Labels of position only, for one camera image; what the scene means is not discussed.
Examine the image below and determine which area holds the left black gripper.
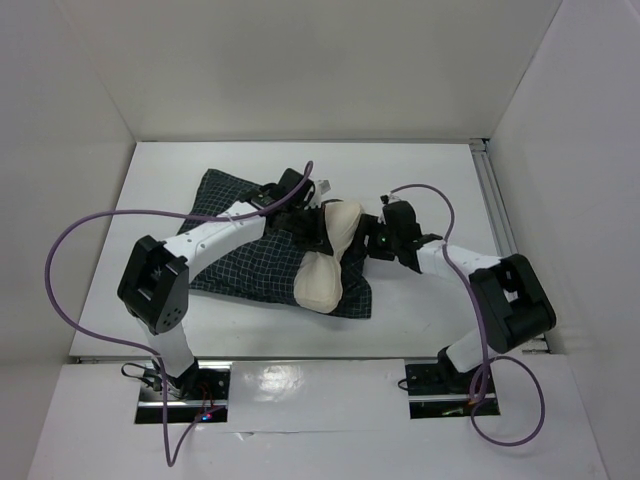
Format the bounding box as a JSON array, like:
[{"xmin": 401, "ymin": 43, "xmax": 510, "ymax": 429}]
[{"xmin": 284, "ymin": 203, "xmax": 331, "ymax": 256}]

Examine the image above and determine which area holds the cream bear pillow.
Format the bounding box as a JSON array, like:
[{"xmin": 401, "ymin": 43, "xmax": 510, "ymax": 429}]
[{"xmin": 293, "ymin": 200, "xmax": 363, "ymax": 314}]

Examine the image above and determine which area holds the dark plaid pillowcase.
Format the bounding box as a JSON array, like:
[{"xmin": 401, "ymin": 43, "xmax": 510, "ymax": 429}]
[{"xmin": 190, "ymin": 169, "xmax": 373, "ymax": 320}]

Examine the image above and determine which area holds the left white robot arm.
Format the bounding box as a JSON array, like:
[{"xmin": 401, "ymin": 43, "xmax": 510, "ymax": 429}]
[{"xmin": 117, "ymin": 169, "xmax": 335, "ymax": 399}]

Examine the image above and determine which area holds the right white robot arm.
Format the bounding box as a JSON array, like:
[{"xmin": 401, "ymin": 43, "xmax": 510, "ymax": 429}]
[{"xmin": 354, "ymin": 200, "xmax": 557, "ymax": 393}]

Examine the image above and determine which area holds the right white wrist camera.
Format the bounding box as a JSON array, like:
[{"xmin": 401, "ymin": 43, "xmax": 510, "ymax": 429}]
[{"xmin": 380, "ymin": 192, "xmax": 405, "ymax": 208}]

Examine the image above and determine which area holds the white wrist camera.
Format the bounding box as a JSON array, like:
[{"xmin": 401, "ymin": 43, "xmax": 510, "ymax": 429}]
[
  {"xmin": 380, "ymin": 192, "xmax": 405, "ymax": 208},
  {"xmin": 305, "ymin": 179, "xmax": 331, "ymax": 209}
]

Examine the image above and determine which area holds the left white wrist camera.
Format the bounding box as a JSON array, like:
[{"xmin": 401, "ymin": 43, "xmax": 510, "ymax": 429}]
[{"xmin": 305, "ymin": 179, "xmax": 331, "ymax": 209}]

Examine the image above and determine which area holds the aluminium rail frame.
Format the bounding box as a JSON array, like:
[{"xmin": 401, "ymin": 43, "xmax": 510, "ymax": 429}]
[{"xmin": 469, "ymin": 139, "xmax": 552, "ymax": 355}]

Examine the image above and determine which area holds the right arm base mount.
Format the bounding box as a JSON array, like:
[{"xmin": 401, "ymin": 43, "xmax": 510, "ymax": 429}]
[{"xmin": 397, "ymin": 359, "xmax": 474, "ymax": 420}]

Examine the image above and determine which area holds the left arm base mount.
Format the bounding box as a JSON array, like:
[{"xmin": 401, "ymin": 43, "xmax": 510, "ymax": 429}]
[{"xmin": 118, "ymin": 357, "xmax": 234, "ymax": 426}]

